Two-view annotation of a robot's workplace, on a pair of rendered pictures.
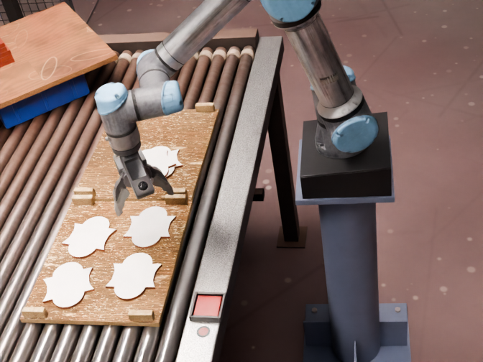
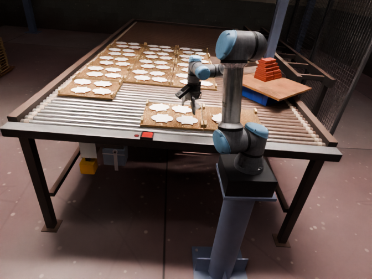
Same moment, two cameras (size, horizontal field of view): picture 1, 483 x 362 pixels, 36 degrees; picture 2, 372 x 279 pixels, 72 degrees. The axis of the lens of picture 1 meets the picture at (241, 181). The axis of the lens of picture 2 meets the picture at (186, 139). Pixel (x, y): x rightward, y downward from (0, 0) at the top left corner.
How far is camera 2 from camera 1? 1.61 m
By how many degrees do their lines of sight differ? 56
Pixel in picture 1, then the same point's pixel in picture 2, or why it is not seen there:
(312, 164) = (228, 156)
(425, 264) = not seen: outside the picture
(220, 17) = not seen: hidden behind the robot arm
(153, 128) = (246, 119)
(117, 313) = (145, 117)
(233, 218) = (196, 141)
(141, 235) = (182, 118)
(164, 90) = (200, 66)
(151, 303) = (149, 122)
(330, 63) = (226, 96)
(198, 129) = not seen: hidden behind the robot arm
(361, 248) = (223, 218)
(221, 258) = (173, 138)
